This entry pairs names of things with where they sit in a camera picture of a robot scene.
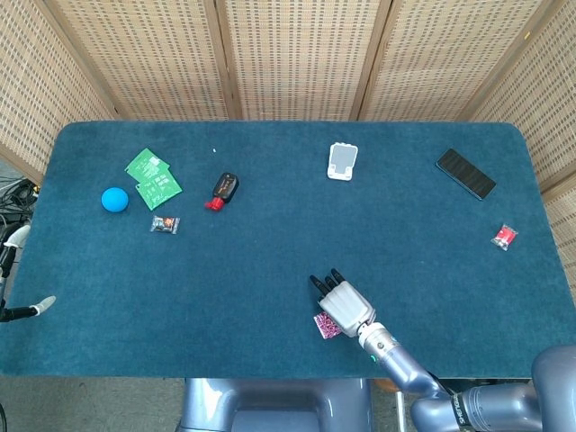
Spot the black clear snack wrapper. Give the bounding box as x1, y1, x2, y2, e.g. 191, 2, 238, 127
149, 215, 181, 236

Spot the white phone stand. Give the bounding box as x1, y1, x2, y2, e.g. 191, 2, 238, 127
326, 142, 360, 182

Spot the blue ball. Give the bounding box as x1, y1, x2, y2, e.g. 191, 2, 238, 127
100, 185, 131, 213

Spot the black bottle with red cap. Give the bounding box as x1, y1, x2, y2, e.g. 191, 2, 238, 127
204, 172, 240, 212

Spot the grey-blue robot torso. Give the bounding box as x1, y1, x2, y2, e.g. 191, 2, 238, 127
177, 377, 374, 432

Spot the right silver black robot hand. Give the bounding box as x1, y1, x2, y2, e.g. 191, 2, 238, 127
308, 268, 377, 338

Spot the bundle of black cables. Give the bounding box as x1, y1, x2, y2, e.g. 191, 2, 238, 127
0, 177, 41, 226

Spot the red snack packet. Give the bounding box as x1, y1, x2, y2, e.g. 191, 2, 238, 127
490, 223, 519, 252

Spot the green foil packet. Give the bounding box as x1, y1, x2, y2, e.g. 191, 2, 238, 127
124, 147, 170, 184
134, 168, 184, 212

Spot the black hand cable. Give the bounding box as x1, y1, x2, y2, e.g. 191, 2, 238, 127
426, 369, 454, 397

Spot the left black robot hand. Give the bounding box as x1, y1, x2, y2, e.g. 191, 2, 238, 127
0, 223, 58, 323

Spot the woven wooden folding screen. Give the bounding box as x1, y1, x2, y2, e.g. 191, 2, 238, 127
0, 0, 576, 289

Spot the black smartphone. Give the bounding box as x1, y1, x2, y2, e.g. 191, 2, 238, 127
434, 148, 498, 202

